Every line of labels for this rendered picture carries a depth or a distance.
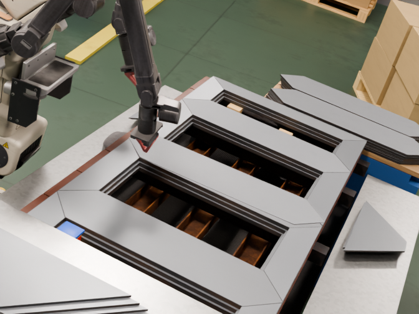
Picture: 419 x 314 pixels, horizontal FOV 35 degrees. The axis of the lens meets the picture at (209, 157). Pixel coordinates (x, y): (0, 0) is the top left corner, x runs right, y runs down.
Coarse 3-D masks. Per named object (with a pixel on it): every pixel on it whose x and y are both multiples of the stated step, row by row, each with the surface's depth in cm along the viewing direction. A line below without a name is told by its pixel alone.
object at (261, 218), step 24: (216, 96) 288; (192, 120) 267; (288, 120) 288; (240, 144) 262; (336, 144) 283; (144, 168) 229; (288, 168) 258; (312, 168) 255; (192, 192) 224; (216, 192) 223; (240, 216) 221; (264, 216) 219; (96, 240) 190; (144, 264) 186; (264, 264) 201; (192, 288) 183
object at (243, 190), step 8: (240, 176) 236; (248, 176) 237; (240, 184) 231; (248, 184) 232; (256, 184) 234; (232, 192) 226; (240, 192) 227; (248, 192) 228; (240, 200) 223; (248, 200) 224
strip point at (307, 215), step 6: (306, 204) 231; (306, 210) 228; (312, 210) 229; (300, 216) 224; (306, 216) 225; (312, 216) 226; (318, 216) 226; (294, 222) 220; (300, 222) 220; (306, 222) 221; (312, 222) 222; (318, 222) 223
